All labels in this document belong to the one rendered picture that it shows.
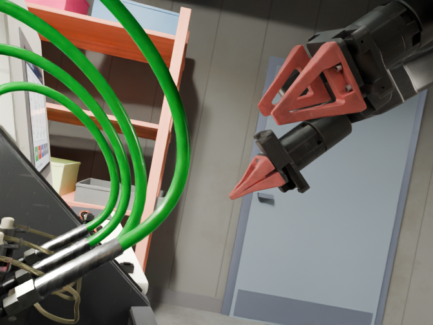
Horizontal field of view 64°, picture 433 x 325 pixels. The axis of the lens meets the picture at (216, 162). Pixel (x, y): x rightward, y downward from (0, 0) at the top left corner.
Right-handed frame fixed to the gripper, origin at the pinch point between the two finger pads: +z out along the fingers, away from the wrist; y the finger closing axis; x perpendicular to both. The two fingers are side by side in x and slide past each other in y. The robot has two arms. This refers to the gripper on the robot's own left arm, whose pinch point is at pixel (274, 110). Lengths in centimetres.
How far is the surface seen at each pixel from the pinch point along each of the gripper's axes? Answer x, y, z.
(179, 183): 0.7, 0.7, 11.9
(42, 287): 0.2, 5.6, 26.4
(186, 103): 30, -254, 13
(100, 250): 0.9, 3.6, 21.2
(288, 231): 157, -211, 1
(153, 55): -10.7, -1.3, 7.0
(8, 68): -22.7, -32.0, 29.5
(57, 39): -17.7, -7.6, 14.7
